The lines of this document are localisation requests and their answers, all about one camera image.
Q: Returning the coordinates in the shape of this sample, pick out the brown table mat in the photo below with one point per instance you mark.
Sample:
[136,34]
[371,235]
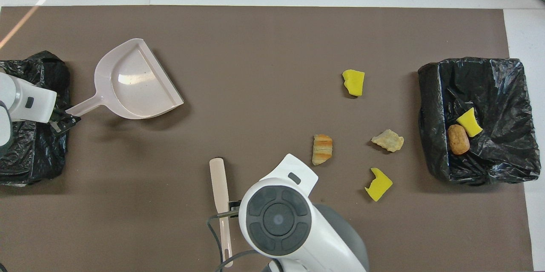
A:
[255,50]

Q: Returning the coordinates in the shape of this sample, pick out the yellow sponge block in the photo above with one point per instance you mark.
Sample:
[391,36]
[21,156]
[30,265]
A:
[354,83]

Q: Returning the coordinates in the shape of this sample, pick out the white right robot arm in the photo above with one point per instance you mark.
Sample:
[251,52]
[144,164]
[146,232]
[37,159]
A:
[276,221]

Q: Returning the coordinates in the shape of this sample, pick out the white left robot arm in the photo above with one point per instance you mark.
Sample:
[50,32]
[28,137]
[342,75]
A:
[25,101]

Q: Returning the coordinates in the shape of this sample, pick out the notched yellow sponge piece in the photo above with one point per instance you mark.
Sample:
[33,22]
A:
[379,187]

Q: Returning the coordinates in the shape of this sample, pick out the beige hand brush black bristles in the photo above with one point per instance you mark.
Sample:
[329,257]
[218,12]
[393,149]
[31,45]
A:
[218,182]

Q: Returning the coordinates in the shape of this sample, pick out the beige plastic dustpan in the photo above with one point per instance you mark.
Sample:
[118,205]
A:
[136,84]

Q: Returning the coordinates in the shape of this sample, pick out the brown toy bread roll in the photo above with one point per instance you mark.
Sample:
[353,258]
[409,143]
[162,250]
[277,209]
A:
[458,140]

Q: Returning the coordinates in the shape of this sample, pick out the striped orange toy bread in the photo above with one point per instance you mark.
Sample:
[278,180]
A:
[322,150]

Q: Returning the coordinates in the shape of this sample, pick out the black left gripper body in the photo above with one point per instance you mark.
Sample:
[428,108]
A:
[55,115]

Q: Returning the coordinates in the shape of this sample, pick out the pale flaky pastry piece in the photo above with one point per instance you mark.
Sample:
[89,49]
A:
[388,140]

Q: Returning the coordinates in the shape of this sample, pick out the black bag lined bin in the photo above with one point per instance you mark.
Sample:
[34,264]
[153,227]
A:
[511,93]
[38,157]

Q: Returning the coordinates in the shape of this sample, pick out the small yellow sponge wedge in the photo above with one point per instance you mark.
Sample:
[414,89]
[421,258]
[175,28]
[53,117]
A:
[469,123]

